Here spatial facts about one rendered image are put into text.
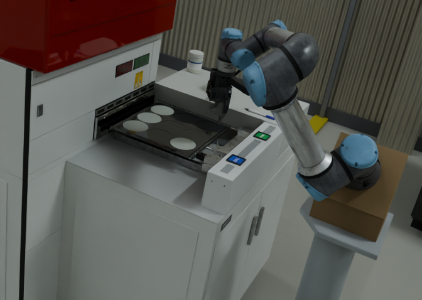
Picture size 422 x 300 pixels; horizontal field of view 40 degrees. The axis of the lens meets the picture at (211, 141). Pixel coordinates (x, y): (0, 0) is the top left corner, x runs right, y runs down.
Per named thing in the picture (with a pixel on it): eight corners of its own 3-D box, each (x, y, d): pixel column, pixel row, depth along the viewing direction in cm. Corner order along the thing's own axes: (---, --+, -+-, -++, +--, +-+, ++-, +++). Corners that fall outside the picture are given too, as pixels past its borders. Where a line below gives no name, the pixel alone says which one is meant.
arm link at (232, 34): (227, 34, 202) (218, 26, 209) (221, 63, 208) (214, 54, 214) (247, 35, 205) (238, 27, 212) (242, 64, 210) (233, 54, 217)
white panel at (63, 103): (22, 179, 197) (26, 68, 180) (146, 110, 266) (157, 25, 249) (29, 182, 197) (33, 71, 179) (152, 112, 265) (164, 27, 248)
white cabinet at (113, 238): (54, 327, 249) (64, 161, 213) (164, 225, 330) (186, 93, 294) (184, 397, 228) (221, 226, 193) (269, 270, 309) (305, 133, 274)
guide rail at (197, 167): (113, 138, 235) (113, 132, 234) (115, 137, 237) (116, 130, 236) (223, 181, 219) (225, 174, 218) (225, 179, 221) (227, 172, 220)
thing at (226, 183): (200, 206, 201) (206, 171, 195) (257, 150, 248) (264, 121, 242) (225, 216, 198) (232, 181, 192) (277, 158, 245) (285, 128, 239)
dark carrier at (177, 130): (112, 127, 228) (112, 125, 228) (157, 102, 257) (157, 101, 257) (189, 155, 217) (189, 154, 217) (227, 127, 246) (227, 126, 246)
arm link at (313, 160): (358, 187, 186) (292, 52, 157) (319, 212, 186) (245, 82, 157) (340, 169, 196) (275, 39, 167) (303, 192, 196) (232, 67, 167)
